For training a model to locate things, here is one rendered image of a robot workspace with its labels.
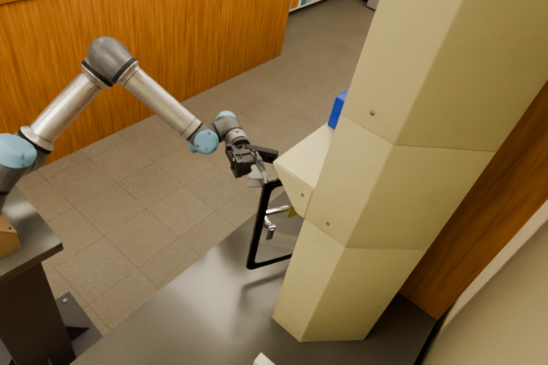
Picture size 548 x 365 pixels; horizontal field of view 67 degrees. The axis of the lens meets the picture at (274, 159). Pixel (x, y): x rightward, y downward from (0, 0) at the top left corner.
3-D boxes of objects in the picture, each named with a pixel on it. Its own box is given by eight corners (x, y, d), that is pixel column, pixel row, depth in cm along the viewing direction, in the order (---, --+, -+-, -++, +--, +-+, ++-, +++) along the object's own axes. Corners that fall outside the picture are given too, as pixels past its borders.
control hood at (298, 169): (371, 156, 116) (383, 128, 109) (303, 219, 95) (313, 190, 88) (337, 135, 120) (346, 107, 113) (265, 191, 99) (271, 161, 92)
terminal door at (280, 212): (328, 247, 143) (364, 162, 116) (245, 270, 131) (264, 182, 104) (327, 244, 143) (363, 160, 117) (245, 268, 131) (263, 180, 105)
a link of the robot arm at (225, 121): (215, 129, 154) (236, 121, 155) (224, 149, 147) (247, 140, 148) (209, 114, 148) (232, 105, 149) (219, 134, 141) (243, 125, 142)
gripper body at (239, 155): (236, 180, 135) (223, 156, 142) (260, 175, 138) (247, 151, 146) (238, 163, 130) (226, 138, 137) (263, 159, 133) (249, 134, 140)
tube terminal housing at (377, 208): (390, 300, 137) (521, 113, 86) (338, 376, 117) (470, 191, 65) (328, 253, 147) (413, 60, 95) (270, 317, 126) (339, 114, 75)
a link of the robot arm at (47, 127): (-20, 161, 125) (105, 28, 127) (1, 155, 139) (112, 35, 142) (15, 186, 128) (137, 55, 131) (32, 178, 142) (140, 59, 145)
